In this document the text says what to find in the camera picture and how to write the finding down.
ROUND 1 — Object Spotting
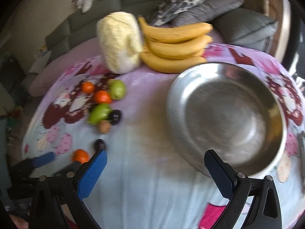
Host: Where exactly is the orange tangerine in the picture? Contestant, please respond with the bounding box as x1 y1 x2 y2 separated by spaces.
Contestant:
93 90 112 104
82 82 95 95
72 149 90 164

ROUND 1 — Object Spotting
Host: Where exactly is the dark cherry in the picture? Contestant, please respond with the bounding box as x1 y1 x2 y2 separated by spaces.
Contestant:
94 139 106 152
108 110 122 126

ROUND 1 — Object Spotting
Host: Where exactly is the brown longan fruit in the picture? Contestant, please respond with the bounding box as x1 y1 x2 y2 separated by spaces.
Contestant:
99 120 112 134

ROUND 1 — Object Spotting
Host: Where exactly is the green fruit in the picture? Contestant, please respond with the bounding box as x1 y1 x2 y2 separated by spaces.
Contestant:
108 79 126 100
88 103 112 125

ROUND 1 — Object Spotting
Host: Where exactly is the cartoon print bed sheet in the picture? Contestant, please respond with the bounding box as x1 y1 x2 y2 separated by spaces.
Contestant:
22 44 304 228

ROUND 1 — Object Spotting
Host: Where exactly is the stainless steel bowl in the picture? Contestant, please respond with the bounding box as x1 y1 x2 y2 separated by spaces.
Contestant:
166 62 287 178

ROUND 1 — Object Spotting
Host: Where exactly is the silver metal device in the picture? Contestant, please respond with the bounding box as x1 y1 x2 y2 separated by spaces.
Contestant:
297 131 305 192

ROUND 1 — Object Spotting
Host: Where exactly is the bottom yellow banana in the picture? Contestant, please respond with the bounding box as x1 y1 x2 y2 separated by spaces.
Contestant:
141 52 207 74

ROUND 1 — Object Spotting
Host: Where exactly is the yellow banana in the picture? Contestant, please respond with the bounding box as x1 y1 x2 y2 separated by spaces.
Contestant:
144 35 213 60
138 17 213 44
141 52 207 74

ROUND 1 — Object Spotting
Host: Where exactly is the middle yellow banana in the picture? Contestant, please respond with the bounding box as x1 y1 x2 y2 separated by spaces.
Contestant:
144 35 213 60

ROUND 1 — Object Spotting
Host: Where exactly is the napa cabbage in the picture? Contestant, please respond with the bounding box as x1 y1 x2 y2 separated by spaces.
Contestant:
96 11 143 74

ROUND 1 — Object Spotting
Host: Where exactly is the top yellow banana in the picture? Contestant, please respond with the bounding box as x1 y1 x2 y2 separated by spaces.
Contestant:
138 17 213 44

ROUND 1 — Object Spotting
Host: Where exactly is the dark grey leather cushion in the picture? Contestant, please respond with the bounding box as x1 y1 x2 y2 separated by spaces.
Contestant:
213 8 278 53

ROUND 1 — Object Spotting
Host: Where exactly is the light grey pillow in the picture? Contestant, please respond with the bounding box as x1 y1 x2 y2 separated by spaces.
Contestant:
170 0 245 27

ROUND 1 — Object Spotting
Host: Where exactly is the green sofa backrest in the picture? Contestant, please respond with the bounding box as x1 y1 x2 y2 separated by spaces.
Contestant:
46 0 162 54

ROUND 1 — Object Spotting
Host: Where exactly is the black white patterned pillow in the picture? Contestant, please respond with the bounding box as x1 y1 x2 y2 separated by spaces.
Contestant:
147 0 206 26

